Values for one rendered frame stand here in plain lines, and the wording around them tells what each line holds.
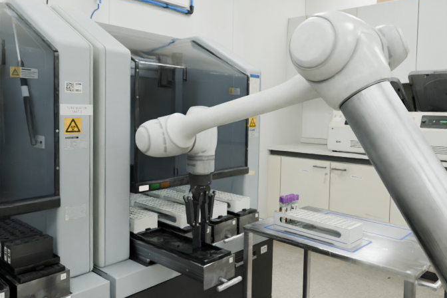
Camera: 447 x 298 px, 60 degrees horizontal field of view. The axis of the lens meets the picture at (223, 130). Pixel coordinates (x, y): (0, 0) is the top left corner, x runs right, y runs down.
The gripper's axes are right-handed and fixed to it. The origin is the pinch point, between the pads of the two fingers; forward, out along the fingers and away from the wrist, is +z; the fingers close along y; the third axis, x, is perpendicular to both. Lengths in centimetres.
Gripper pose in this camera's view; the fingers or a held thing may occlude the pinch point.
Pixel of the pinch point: (199, 234)
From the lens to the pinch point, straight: 129.9
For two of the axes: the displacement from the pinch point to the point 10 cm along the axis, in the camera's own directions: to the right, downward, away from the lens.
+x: 7.5, 0.5, -6.6
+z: -0.2, 10.0, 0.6
